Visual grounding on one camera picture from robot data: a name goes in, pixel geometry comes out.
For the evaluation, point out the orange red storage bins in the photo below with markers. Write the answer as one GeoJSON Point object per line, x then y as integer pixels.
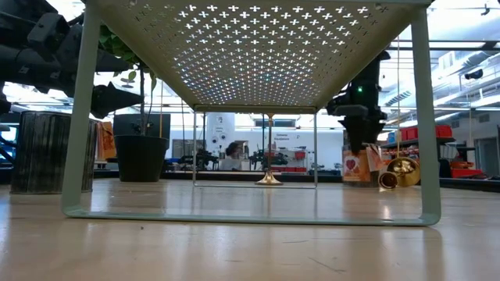
{"type": "Point", "coordinates": [465, 173]}

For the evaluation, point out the candle tin with heart label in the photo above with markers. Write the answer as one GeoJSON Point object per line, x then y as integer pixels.
{"type": "Point", "coordinates": [355, 168]}

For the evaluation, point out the green perforated metal shelf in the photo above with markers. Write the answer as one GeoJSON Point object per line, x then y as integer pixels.
{"type": "Point", "coordinates": [426, 117]}

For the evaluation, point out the black plant pot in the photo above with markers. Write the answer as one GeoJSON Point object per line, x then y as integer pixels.
{"type": "Point", "coordinates": [140, 160]}

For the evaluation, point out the white pillar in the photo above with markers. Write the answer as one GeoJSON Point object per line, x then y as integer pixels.
{"type": "Point", "coordinates": [220, 125]}

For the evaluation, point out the storage rack with red bins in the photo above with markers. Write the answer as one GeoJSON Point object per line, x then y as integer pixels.
{"type": "Point", "coordinates": [410, 133]}

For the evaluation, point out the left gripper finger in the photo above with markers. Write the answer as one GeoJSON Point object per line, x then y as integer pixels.
{"type": "Point", "coordinates": [113, 61]}
{"type": "Point", "coordinates": [113, 99]}

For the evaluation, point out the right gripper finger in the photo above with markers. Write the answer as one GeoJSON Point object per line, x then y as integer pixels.
{"type": "Point", "coordinates": [372, 132]}
{"type": "Point", "coordinates": [353, 136]}

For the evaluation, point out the person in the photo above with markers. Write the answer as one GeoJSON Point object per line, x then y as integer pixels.
{"type": "Point", "coordinates": [233, 150]}

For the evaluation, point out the black ceiling camera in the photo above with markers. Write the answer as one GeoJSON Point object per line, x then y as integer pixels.
{"type": "Point", "coordinates": [474, 74]}

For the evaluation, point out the background black robot arm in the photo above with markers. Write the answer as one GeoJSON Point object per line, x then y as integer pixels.
{"type": "Point", "coordinates": [269, 159]}
{"type": "Point", "coordinates": [201, 159]}

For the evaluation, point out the red bins on white rack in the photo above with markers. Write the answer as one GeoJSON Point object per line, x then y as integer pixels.
{"type": "Point", "coordinates": [298, 155]}

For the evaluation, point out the gold candlestick holder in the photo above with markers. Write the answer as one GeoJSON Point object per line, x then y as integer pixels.
{"type": "Point", "coordinates": [269, 179]}
{"type": "Point", "coordinates": [406, 171]}

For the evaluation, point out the green leafy plant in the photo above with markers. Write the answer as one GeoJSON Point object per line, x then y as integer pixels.
{"type": "Point", "coordinates": [113, 45]}

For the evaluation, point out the silver candle tin with tag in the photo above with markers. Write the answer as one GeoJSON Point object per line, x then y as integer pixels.
{"type": "Point", "coordinates": [43, 156]}

